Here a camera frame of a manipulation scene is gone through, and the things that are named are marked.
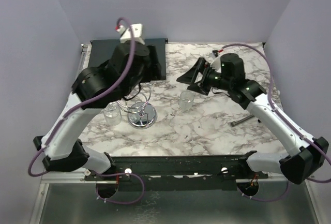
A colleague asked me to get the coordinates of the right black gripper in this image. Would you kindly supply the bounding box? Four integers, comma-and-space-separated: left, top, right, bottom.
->
177, 57, 232, 96

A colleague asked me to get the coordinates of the clear wine glass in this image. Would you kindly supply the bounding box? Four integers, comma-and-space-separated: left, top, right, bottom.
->
179, 91, 194, 112
103, 102, 122, 126

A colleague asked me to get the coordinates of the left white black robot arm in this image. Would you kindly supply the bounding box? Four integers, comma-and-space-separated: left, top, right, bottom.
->
34, 41, 164, 180

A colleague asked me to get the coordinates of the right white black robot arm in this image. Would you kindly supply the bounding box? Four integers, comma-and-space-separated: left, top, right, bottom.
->
177, 53, 329, 184

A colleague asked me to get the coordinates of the chrome wine glass rack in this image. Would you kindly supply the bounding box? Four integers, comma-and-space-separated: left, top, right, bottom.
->
117, 83, 157, 129

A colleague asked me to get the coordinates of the dark flat rack box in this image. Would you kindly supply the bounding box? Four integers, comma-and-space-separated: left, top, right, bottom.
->
88, 38, 168, 81

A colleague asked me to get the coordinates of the dark metal T tool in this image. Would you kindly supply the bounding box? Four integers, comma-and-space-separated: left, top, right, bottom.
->
230, 114, 255, 127

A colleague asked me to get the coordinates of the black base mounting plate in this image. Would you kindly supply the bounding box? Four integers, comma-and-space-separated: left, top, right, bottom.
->
84, 152, 268, 191

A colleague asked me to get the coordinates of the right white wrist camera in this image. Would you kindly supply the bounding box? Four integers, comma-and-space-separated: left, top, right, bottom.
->
210, 50, 223, 71

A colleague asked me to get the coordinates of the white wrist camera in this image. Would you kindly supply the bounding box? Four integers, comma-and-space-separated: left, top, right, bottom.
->
210, 50, 223, 71
115, 23, 145, 44

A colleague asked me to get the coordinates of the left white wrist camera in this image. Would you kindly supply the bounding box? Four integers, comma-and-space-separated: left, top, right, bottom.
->
115, 23, 145, 44

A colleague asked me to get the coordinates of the aluminium frame rail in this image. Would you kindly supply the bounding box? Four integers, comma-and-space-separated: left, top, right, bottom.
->
41, 43, 315, 183

